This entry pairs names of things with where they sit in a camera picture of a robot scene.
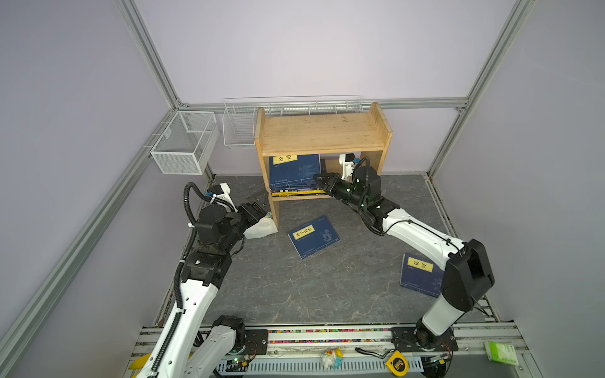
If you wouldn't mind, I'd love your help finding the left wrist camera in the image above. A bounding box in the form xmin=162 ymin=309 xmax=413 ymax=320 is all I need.
xmin=206 ymin=183 xmax=235 ymax=211

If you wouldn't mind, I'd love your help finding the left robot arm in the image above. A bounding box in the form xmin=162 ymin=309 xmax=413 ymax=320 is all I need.
xmin=138 ymin=182 xmax=270 ymax=377

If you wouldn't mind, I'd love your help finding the blue folder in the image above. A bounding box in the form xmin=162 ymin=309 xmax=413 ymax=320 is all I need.
xmin=269 ymin=154 xmax=321 ymax=191
xmin=288 ymin=216 xmax=340 ymax=260
xmin=400 ymin=255 xmax=444 ymax=298

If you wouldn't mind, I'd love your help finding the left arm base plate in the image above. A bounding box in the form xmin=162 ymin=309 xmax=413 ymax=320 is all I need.
xmin=228 ymin=329 xmax=269 ymax=356

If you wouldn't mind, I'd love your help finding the aluminium rail with cable duct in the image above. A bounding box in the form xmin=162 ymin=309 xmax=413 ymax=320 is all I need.
xmin=122 ymin=320 xmax=545 ymax=378

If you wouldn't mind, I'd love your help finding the yellow banana toy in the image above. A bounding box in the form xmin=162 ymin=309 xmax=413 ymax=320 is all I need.
xmin=128 ymin=354 xmax=151 ymax=377

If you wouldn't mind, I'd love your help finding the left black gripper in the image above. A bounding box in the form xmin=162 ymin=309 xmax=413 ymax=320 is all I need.
xmin=221 ymin=191 xmax=267 ymax=252

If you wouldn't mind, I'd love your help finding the green white small box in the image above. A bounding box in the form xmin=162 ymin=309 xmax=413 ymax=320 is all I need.
xmin=484 ymin=341 xmax=519 ymax=366

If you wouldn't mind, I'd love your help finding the white tissue pack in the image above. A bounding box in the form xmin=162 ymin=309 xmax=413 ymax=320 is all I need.
xmin=244 ymin=212 xmax=278 ymax=239

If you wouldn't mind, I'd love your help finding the yellow tape measure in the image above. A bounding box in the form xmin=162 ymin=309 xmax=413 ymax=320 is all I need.
xmin=385 ymin=351 xmax=410 ymax=377

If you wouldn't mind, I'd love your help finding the dark wolf cover book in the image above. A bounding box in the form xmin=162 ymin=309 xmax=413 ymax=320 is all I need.
xmin=271 ymin=188 xmax=324 ymax=193

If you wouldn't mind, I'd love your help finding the wooden two-tier shelf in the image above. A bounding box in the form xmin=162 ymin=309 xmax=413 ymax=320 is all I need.
xmin=255 ymin=102 xmax=393 ymax=222

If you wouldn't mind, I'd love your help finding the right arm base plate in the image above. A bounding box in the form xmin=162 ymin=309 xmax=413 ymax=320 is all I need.
xmin=391 ymin=325 xmax=458 ymax=353

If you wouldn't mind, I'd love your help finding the black book gold title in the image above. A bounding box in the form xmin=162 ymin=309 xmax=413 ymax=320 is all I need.
xmin=271 ymin=190 xmax=326 ymax=198

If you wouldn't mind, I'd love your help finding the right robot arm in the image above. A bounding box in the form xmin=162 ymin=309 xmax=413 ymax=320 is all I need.
xmin=314 ymin=163 xmax=495 ymax=351

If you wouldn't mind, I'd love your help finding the white wire rack basket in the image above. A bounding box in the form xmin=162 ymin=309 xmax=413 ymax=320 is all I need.
xmin=222 ymin=95 xmax=363 ymax=149

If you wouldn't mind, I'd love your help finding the white mesh box basket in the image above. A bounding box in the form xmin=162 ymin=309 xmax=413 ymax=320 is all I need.
xmin=151 ymin=111 xmax=219 ymax=176

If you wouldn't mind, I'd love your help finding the small colourful toy figure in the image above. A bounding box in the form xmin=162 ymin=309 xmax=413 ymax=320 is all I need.
xmin=321 ymin=348 xmax=344 ymax=369

